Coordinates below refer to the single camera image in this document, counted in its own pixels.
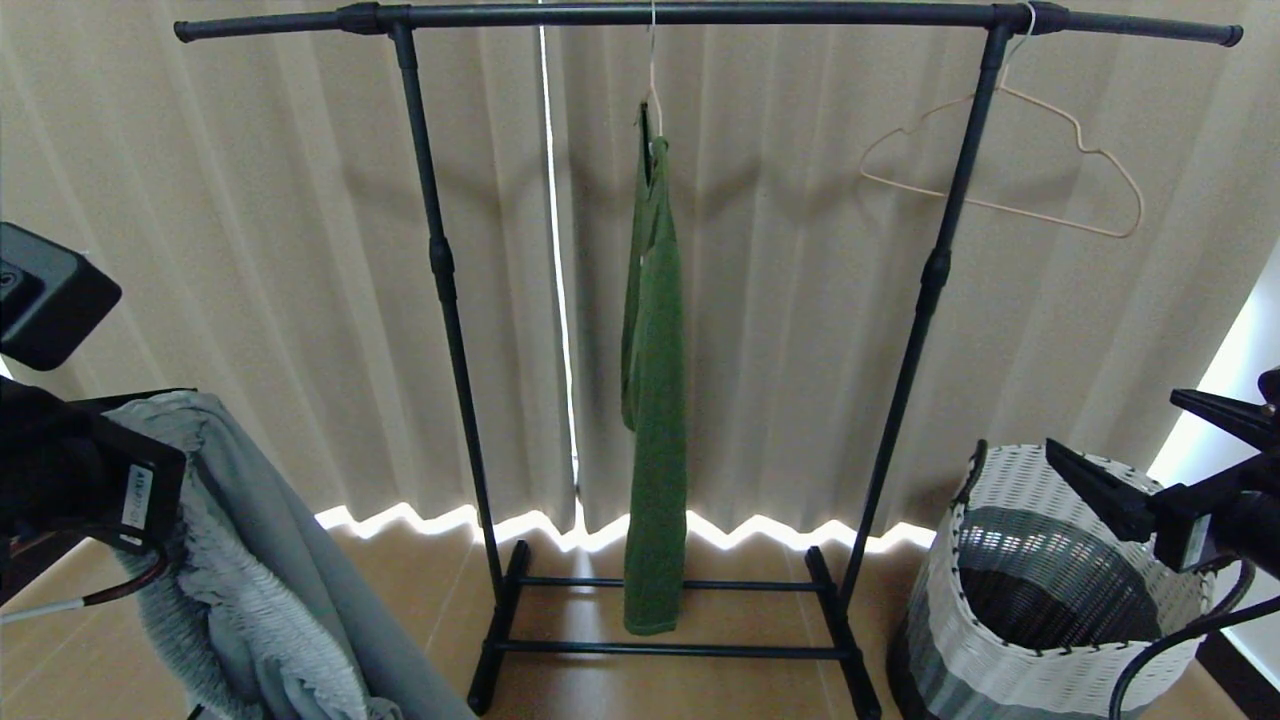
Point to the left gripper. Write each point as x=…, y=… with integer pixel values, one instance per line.
x=60, y=470

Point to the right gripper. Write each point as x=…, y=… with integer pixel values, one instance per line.
x=1220, y=520

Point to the pale grey garment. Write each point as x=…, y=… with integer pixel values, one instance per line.
x=260, y=560

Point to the pink clothes hanger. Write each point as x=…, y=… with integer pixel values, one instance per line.
x=1108, y=154
x=652, y=70

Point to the green printed shirt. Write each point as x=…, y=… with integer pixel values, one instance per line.
x=655, y=400

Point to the white laundry basket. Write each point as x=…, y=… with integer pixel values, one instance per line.
x=1040, y=500

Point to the black clothes rack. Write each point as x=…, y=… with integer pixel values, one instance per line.
x=700, y=14

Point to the beige curtain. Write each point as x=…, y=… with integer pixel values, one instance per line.
x=250, y=250

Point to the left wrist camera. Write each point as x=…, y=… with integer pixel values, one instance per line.
x=45, y=295

